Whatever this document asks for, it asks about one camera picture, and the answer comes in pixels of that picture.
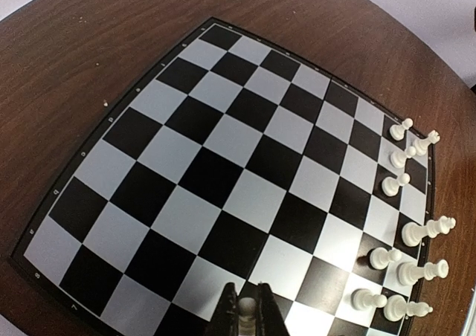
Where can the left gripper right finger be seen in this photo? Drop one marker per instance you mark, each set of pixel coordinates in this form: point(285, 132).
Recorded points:
point(269, 321)

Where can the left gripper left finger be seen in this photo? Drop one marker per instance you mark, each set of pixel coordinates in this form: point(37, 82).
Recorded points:
point(225, 319)

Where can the white pawn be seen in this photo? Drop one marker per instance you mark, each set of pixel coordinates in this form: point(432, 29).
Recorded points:
point(380, 258)
point(364, 299)
point(397, 131)
point(399, 158)
point(247, 316)

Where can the white bishop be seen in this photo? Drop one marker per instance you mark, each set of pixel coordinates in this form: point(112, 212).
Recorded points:
point(396, 308)

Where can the white queen piece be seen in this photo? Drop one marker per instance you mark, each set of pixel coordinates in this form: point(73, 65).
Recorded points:
point(409, 273)

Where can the black white chess board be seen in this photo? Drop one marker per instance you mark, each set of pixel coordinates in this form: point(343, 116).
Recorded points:
point(231, 160)

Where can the white king piece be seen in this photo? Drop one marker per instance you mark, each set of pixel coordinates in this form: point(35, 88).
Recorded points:
point(412, 234)

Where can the white chess piece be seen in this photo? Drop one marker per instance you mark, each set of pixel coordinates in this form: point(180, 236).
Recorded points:
point(421, 145)

